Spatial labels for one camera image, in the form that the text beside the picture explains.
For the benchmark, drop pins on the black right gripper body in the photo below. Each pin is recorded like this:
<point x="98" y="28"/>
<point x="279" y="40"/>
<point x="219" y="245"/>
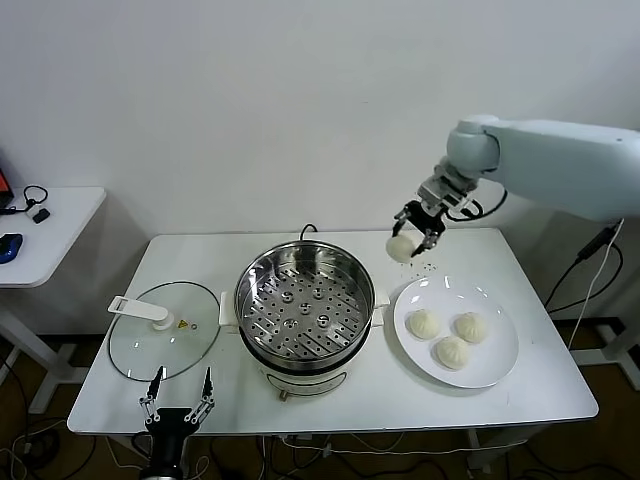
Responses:
<point x="425" y="216"/>

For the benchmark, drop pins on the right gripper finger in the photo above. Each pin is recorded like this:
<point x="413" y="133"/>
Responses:
<point x="397" y="222"/>
<point x="431" y="241"/>

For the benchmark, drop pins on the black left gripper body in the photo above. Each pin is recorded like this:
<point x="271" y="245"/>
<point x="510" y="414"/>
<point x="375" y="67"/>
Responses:
<point x="170" y="424"/>

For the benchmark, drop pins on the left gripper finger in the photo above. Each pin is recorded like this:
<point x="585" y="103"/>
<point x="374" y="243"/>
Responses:
<point x="208" y="387"/>
<point x="155" y="387"/>

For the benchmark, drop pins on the white steamed baozi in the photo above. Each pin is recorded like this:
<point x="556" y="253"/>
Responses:
<point x="451" y="353"/>
<point x="470" y="328"/>
<point x="423" y="324"/>
<point x="402" y="248"/>

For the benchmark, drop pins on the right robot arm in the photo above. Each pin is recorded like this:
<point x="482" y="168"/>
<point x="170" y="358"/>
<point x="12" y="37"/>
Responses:
<point x="560" y="160"/>

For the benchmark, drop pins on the steel steamer pot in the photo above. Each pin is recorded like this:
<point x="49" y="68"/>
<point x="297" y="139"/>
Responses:
<point x="305" y="385"/>

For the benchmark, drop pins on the stainless steel steamer basket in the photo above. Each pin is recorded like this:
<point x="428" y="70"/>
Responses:
<point x="350" y="320"/>

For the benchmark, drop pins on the glass pot lid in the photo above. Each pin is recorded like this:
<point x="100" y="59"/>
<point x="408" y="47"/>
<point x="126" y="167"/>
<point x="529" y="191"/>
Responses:
<point x="150" y="350"/>

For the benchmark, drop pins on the white round plate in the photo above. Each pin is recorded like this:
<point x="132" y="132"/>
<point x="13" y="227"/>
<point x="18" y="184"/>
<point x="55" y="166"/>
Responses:
<point x="480" y="370"/>

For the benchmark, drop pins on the white side table rounded top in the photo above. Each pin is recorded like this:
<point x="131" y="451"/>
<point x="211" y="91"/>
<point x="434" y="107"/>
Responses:
<point x="60" y="225"/>

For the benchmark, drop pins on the blue computer mouse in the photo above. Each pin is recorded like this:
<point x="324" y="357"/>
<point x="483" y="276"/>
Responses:
<point x="11" y="247"/>

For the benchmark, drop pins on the small black device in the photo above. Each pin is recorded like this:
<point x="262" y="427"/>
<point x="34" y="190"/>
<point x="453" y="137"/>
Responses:
<point x="42" y="216"/>

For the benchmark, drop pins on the laptop with red screen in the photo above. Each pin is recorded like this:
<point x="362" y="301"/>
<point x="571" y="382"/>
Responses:
<point x="4" y="182"/>

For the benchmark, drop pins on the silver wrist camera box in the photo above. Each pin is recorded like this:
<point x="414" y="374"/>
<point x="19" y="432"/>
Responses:
<point x="442" y="192"/>

